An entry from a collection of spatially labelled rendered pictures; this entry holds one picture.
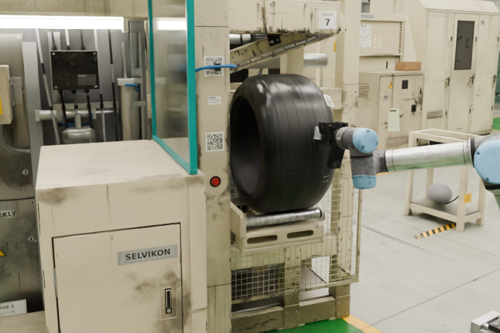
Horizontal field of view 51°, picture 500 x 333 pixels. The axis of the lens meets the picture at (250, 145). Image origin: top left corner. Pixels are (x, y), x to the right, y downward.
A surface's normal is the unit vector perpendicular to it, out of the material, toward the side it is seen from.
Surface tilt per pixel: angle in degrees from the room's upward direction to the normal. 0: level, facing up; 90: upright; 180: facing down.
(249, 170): 53
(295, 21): 90
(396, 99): 90
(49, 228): 90
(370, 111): 90
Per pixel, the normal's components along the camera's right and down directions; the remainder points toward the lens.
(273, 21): 0.34, 0.18
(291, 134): 0.33, -0.11
